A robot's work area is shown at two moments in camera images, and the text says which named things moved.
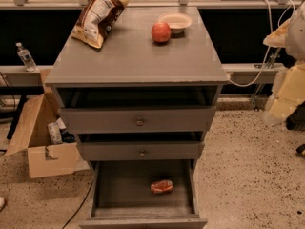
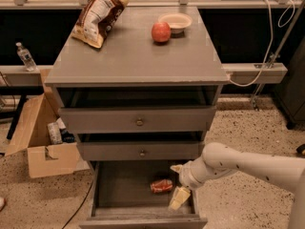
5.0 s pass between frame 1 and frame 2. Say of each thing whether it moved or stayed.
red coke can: stayed
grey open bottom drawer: stayed
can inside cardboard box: stayed
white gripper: moved
